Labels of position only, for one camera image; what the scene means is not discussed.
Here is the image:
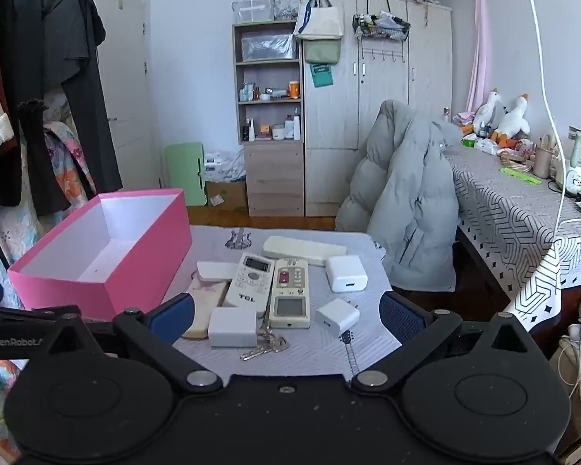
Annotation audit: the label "cream remote face down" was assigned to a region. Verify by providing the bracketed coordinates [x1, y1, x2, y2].
[182, 277, 230, 340]

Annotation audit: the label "white square power adapter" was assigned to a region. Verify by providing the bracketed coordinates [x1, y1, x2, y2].
[208, 308, 258, 348]

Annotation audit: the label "small white charger plug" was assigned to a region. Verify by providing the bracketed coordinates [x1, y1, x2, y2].
[314, 298, 361, 337]

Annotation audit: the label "flat white card device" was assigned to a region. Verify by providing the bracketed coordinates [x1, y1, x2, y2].
[196, 262, 238, 283]

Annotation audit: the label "pink cardboard box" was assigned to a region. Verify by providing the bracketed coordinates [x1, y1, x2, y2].
[8, 189, 192, 320]

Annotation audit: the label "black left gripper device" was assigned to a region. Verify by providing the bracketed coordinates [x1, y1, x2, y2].
[0, 279, 84, 361]

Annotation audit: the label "large white charger cube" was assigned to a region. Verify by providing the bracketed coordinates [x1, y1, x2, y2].
[325, 255, 368, 293]

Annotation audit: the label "white TCL remote control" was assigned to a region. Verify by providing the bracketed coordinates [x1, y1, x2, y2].
[223, 252, 275, 318]

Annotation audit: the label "silver keys bunch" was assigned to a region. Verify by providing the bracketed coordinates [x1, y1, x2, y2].
[240, 330, 289, 361]

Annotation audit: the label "grey patterned table cloth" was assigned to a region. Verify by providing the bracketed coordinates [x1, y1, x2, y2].
[167, 226, 401, 381]

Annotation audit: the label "long cream remote control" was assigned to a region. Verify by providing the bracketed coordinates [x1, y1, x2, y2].
[262, 235, 347, 267]

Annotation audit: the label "cream remote with pink button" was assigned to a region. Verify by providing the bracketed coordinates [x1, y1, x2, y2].
[268, 258, 311, 330]

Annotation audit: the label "grey puffer jacket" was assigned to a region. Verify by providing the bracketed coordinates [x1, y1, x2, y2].
[336, 100, 462, 292]

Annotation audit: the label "black white geometric tablecloth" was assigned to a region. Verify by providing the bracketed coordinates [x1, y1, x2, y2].
[445, 146, 581, 331]

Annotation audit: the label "floral quilt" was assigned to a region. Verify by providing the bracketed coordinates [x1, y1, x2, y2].
[0, 91, 98, 253]

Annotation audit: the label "green folding table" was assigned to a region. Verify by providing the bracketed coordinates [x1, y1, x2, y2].
[165, 143, 206, 207]

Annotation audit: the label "beige cup on desk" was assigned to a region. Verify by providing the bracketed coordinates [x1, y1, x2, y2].
[533, 147, 553, 179]

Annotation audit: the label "white goose plush toy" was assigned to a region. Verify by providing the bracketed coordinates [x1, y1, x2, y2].
[494, 93, 531, 145]

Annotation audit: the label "pink hanging towel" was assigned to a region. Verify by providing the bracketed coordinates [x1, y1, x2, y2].
[467, 0, 491, 111]

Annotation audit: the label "light wood wardrobe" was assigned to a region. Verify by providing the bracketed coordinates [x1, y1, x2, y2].
[302, 0, 453, 216]

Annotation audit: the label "green hanging pouch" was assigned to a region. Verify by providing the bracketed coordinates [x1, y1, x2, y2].
[302, 40, 342, 65]

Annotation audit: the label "over-door hook rack basket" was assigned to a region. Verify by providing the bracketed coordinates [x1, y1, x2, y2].
[352, 0, 410, 63]

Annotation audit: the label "wooden shelf cabinet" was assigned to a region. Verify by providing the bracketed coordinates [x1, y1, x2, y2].
[233, 20, 305, 216]

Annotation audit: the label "black hanging clothes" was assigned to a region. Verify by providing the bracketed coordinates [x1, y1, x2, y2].
[0, 0, 122, 215]

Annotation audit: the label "white tote bag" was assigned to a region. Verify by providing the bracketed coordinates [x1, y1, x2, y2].
[294, 0, 344, 41]

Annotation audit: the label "clear storage box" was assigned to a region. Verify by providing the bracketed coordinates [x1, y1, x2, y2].
[232, 0, 275, 24]

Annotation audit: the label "white hanging cable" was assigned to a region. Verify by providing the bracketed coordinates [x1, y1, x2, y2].
[515, 0, 581, 272]

